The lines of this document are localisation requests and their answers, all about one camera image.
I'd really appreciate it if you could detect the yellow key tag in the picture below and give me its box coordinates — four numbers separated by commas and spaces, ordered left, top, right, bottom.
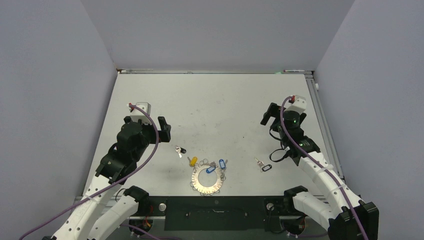
187, 156, 198, 168

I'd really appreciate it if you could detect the key with black tag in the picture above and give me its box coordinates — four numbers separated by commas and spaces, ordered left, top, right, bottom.
175, 146, 187, 158
254, 157, 272, 172

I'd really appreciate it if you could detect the blue key tag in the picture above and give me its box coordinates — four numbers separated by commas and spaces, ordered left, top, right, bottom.
205, 165, 217, 174
218, 159, 228, 171

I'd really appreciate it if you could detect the large perforated metal keyring disc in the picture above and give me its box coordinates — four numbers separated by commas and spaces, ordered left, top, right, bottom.
189, 158, 227, 197

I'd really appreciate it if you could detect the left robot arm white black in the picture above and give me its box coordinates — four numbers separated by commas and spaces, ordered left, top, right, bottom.
50, 115, 172, 240

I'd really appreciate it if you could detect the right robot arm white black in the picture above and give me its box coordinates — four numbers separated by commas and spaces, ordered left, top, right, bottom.
260, 101, 379, 240

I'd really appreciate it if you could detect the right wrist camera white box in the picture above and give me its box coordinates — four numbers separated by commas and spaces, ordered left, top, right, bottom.
285, 95, 307, 115

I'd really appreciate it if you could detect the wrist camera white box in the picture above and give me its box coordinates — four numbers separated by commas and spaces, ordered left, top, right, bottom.
285, 95, 307, 115
128, 102, 152, 125

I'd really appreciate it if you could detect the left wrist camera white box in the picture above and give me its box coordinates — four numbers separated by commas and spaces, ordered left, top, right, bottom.
128, 102, 152, 125

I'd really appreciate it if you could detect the aluminium rail right edge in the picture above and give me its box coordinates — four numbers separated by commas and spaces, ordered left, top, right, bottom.
304, 71, 345, 180

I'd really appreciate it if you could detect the aluminium rail edge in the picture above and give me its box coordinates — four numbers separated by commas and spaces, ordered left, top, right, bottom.
304, 71, 345, 180
117, 69, 314, 75

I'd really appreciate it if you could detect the aluminium rail back edge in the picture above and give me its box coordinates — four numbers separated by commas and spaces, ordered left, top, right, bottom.
117, 69, 314, 75

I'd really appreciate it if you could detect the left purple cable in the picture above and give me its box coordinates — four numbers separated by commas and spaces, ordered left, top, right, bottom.
19, 103, 161, 240

